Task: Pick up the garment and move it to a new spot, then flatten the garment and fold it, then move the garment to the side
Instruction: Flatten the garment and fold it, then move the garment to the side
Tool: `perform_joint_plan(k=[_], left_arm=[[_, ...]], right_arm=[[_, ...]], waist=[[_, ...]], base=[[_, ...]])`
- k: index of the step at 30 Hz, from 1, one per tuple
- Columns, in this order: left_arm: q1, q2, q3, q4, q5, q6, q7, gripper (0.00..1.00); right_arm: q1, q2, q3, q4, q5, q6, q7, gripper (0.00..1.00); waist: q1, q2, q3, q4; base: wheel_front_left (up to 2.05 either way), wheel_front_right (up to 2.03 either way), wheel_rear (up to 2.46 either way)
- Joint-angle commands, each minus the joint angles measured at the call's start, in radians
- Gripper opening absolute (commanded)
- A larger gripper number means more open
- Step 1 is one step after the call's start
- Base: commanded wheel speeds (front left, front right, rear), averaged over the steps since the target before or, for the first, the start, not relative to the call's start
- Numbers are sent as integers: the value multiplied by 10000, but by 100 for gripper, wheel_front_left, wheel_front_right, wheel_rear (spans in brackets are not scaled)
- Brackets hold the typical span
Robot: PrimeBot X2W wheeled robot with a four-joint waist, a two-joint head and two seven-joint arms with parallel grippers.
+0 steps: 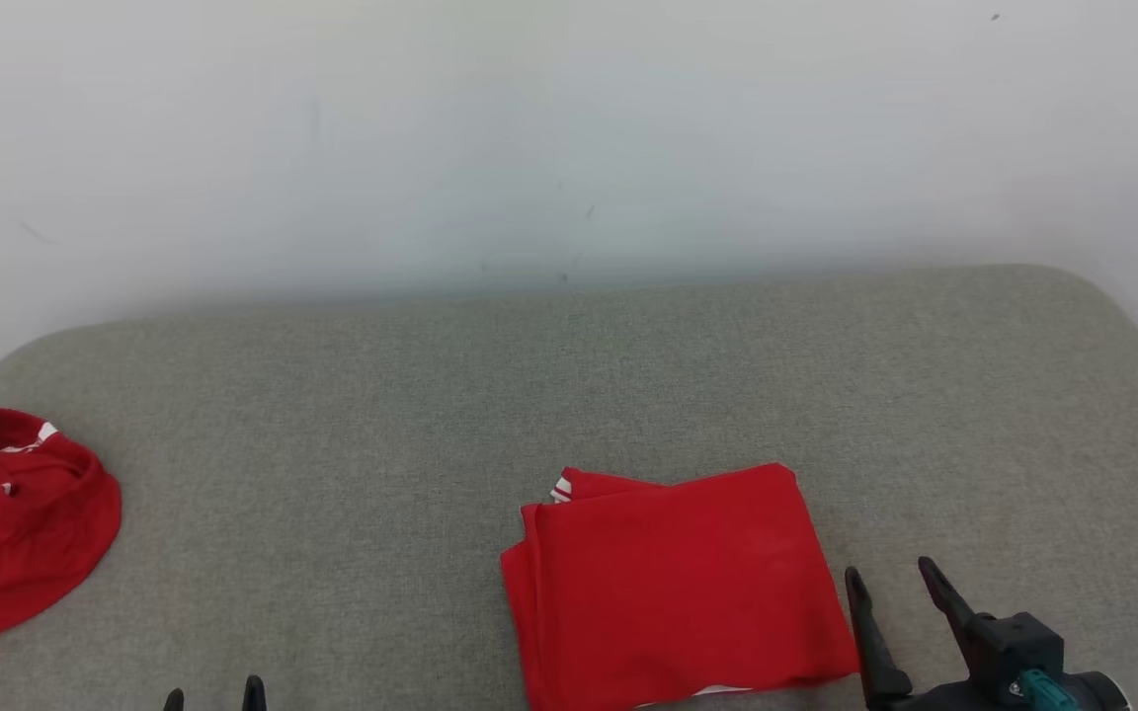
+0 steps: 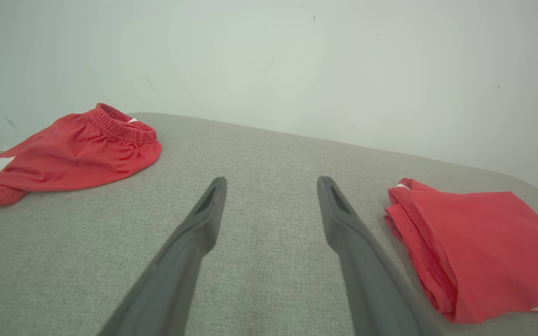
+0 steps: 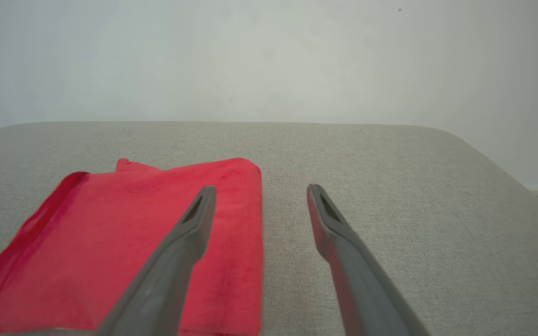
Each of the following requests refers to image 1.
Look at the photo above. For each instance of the grey fabric sofa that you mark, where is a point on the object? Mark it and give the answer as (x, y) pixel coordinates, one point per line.
(431, 415)

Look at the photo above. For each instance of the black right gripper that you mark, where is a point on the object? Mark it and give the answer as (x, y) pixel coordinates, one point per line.
(944, 696)

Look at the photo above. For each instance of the red Bulls basketball jersey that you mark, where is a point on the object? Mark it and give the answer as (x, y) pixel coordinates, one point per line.
(678, 583)

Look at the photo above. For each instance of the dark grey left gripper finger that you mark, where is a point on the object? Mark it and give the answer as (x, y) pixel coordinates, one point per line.
(174, 701)
(254, 694)

